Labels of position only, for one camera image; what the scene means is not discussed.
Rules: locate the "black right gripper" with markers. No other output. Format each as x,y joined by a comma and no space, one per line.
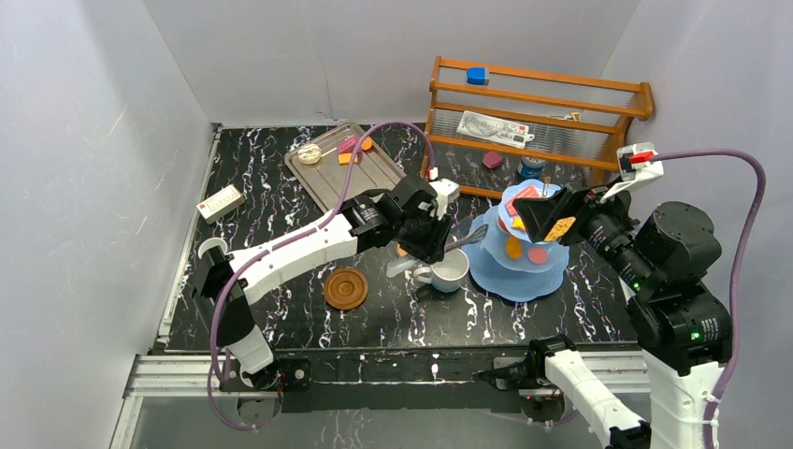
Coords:
539,212

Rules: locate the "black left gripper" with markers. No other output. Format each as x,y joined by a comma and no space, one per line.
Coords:
419,222

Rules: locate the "orange yellow pastry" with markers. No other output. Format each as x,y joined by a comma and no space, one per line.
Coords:
518,224

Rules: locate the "brown chocolate chip cookie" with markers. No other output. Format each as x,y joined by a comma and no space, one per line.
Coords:
560,229

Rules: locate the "red sprinkled donut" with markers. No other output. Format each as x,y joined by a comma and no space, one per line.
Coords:
502,226

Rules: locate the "pink round macaron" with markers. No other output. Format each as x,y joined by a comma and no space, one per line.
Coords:
537,255

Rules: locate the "orange oval pastry piece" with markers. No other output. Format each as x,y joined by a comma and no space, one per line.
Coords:
513,248

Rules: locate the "steel food tongs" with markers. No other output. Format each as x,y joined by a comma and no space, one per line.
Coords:
409,262

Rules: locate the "white iced round pastry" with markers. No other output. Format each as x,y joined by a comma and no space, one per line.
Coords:
309,154

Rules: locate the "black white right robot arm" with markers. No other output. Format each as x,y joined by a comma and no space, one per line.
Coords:
685,333

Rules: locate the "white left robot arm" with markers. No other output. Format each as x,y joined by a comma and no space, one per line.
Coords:
226,284

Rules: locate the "blue lidded jar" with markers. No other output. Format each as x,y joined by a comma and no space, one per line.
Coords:
531,168

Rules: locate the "blue three-tier cake stand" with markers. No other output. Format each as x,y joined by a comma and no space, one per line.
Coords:
515,280

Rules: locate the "maroon heart-shaped object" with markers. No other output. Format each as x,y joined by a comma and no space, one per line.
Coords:
492,160

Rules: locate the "white ceramic mug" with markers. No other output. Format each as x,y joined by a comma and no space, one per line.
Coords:
446,275

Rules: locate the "small orange round cookie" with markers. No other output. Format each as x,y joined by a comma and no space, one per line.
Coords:
367,144

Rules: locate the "magenta cake wedge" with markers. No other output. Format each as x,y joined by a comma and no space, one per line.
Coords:
347,145

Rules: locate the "steel serving tray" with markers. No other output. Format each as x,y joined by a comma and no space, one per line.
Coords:
324,180

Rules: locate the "brown wooden round coaster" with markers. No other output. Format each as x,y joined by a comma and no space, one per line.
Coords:
345,289

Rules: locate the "wooden two-tier shelf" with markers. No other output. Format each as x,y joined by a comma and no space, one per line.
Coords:
577,121

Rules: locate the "packaged ruler protractor set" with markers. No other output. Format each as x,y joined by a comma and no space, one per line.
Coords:
494,130

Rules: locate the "blue block on shelf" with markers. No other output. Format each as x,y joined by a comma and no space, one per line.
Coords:
478,76

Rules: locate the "small white cardboard box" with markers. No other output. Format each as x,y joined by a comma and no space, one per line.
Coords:
219,204

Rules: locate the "small grey white cup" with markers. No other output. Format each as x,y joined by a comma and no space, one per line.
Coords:
212,243

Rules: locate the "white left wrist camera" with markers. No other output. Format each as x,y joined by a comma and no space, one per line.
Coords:
447,192

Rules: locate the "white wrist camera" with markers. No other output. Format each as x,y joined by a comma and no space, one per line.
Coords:
447,192
635,169

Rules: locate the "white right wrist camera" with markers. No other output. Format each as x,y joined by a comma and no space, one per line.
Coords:
635,169

